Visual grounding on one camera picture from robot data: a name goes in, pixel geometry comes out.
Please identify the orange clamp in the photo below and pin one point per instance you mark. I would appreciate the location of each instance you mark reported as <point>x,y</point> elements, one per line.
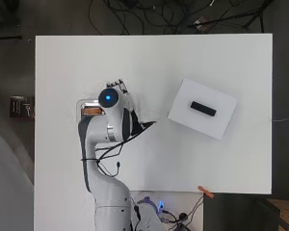
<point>205,191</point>

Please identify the white seven-joint robot arm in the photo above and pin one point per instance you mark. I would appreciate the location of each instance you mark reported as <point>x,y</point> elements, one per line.
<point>109,192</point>

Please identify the wooden crate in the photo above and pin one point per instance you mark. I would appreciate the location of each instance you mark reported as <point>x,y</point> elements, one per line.
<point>284,215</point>

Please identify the black block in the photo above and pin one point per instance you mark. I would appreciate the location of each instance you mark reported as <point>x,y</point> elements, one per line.
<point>203,108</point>

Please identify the white steel toaster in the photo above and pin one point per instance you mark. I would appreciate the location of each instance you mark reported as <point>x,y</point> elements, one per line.
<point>86,105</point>

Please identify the white flat plain stand box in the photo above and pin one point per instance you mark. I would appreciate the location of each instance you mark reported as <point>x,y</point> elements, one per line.
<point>196,125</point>

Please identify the toy bread slice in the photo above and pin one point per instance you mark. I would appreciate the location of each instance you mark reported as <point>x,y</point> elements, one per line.
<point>93,111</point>

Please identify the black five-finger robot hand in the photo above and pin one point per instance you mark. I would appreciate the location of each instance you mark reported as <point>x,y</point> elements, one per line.
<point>118,86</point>

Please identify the black floor bar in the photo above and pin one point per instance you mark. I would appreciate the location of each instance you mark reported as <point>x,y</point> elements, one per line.
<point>6,37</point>

